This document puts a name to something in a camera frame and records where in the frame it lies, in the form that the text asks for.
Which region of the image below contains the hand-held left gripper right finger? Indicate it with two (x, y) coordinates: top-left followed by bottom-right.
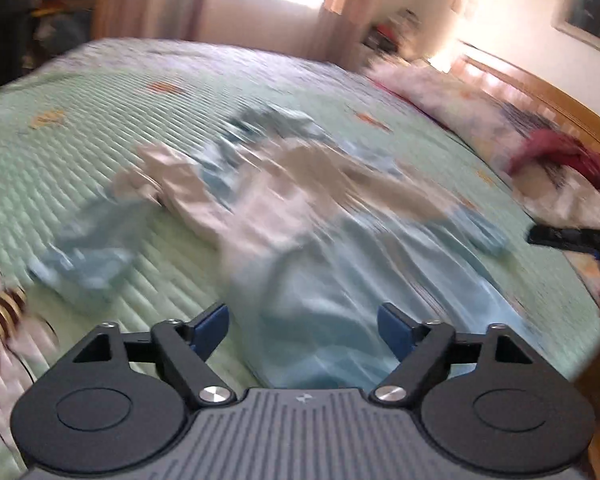
(370, 304), (533, 406)

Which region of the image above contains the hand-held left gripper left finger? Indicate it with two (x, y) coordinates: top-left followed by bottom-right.
(72, 302), (236, 408)

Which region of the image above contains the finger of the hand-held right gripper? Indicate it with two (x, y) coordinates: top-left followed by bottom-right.
(527, 225), (589, 251)

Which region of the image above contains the light blue and white jacket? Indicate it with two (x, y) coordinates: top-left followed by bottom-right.
(30, 104), (537, 392)

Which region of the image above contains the white printed garment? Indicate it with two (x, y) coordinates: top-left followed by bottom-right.
(524, 170), (600, 232)

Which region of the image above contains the dark red striped garment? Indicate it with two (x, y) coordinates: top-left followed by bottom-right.
(507, 129), (600, 192)

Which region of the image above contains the wooden bed headboard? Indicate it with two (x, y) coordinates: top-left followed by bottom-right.
(450, 52), (600, 162)

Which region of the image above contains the floral pillow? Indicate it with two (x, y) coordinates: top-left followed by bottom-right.
(369, 57), (512, 147)

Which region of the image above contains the green quilted bee bedspread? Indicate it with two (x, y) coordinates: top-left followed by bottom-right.
(0, 37), (600, 480)

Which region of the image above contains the pink curtain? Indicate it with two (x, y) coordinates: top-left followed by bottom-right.
(100, 0), (217, 44)
(307, 0), (382, 62)

